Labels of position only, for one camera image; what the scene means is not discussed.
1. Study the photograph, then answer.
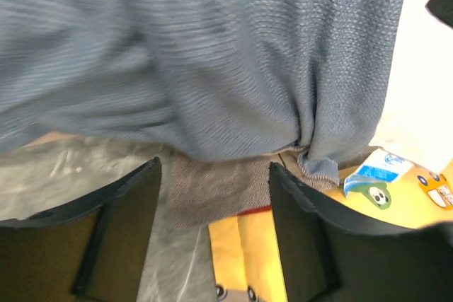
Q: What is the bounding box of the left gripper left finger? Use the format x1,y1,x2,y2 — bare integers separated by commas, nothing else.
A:
1,158,161,301

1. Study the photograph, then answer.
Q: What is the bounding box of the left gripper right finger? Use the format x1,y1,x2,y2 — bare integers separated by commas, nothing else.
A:
269,163,452,301

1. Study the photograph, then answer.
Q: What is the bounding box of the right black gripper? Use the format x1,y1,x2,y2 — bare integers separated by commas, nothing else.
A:
425,0,453,28

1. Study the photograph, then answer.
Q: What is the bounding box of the white pillow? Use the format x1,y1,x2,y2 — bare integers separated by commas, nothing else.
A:
370,0,452,173

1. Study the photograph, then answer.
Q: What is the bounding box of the blue plaid pillowcase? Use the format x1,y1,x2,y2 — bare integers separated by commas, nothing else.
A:
1,0,403,226

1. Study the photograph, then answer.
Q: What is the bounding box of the yellow cartoon vehicle pillow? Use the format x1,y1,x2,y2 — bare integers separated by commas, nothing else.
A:
209,167,452,301

